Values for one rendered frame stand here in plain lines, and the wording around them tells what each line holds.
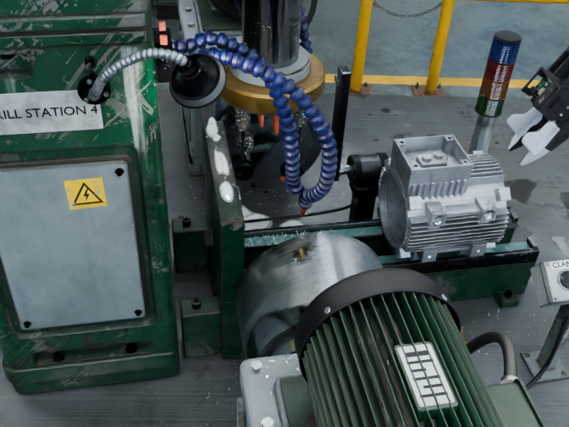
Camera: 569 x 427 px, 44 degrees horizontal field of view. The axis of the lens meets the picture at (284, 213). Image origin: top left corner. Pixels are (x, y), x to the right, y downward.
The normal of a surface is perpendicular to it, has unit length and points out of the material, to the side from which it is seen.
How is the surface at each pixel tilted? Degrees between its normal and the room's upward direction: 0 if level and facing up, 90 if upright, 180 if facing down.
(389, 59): 0
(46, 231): 90
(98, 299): 90
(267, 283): 43
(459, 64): 0
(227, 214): 0
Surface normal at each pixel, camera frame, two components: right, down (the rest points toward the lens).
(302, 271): -0.24, -0.71
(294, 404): 0.04, -0.77
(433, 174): 0.20, 0.64
